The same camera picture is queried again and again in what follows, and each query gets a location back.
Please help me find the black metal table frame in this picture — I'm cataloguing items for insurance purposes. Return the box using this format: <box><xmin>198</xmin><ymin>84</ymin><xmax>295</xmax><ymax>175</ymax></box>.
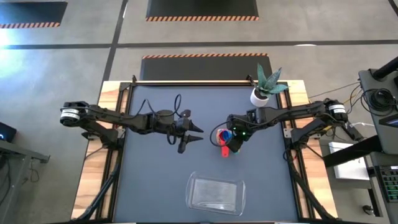
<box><xmin>70</xmin><ymin>74</ymin><xmax>341</xmax><ymax>224</ymax></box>

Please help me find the coiled black cable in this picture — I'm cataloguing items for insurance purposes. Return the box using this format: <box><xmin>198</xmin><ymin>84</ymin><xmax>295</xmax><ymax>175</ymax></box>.
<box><xmin>361</xmin><ymin>88</ymin><xmax>398</xmax><ymax>113</ymax></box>

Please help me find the grey equipment cart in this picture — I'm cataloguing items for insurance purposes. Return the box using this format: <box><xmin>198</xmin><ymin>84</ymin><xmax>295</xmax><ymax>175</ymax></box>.
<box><xmin>322</xmin><ymin>55</ymin><xmax>398</xmax><ymax>169</ymax></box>

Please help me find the black hazard-striped floor mat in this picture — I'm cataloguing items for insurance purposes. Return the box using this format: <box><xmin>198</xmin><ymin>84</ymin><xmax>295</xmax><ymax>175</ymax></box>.
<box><xmin>146</xmin><ymin>0</ymin><xmax>260</xmax><ymax>22</ymax></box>
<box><xmin>0</xmin><ymin>0</ymin><xmax>68</xmax><ymax>29</ymax></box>
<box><xmin>139</xmin><ymin>53</ymin><xmax>272</xmax><ymax>82</ymax></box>

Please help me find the red measuring cup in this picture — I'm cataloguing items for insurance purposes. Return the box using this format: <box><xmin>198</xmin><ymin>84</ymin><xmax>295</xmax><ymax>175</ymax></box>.
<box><xmin>220</xmin><ymin>130</ymin><xmax>231</xmax><ymax>159</ymax></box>

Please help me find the backlit keyboard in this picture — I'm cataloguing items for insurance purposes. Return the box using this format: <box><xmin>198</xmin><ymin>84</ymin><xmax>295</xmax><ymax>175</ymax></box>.
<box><xmin>377</xmin><ymin>164</ymin><xmax>398</xmax><ymax>203</ymax></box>

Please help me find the potted succulent white pot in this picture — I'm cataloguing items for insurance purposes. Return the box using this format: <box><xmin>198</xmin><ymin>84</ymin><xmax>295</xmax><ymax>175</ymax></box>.
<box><xmin>249</xmin><ymin>63</ymin><xmax>290</xmax><ymax>108</ymax></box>

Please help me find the clear plastic basket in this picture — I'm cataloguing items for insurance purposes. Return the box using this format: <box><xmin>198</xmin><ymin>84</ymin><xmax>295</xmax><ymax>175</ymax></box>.
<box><xmin>185</xmin><ymin>170</ymin><xmax>247</xmax><ymax>217</ymax></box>

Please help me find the blue measuring cup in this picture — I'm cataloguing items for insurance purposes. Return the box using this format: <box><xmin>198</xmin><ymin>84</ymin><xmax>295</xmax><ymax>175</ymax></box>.
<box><xmin>219</xmin><ymin>129</ymin><xmax>234</xmax><ymax>145</ymax></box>

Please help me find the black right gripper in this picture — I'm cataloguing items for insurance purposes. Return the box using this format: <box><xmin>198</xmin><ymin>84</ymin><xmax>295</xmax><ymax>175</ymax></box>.
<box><xmin>224</xmin><ymin>113</ymin><xmax>259</xmax><ymax>153</ymax></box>

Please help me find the black box device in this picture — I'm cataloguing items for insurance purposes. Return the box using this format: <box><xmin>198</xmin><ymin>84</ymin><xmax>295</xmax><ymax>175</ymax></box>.
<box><xmin>0</xmin><ymin>121</ymin><xmax>18</xmax><ymax>144</ymax></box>

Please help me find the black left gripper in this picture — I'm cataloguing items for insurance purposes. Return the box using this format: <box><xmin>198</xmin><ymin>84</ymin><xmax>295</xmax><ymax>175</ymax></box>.
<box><xmin>153</xmin><ymin>108</ymin><xmax>205</xmax><ymax>154</ymax></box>

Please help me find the white flat box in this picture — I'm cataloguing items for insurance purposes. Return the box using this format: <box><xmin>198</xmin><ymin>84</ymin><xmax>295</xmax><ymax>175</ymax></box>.
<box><xmin>328</xmin><ymin>141</ymin><xmax>371</xmax><ymax>182</ymax></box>

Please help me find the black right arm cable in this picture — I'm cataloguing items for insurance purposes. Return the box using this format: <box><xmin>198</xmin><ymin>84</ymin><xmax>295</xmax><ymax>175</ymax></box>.
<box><xmin>209</xmin><ymin>123</ymin><xmax>233</xmax><ymax>149</ymax></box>

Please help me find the grey side desk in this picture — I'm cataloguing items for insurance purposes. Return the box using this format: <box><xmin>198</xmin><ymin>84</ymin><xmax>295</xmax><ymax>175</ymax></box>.
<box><xmin>0</xmin><ymin>139</ymin><xmax>51</xmax><ymax>224</ymax></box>

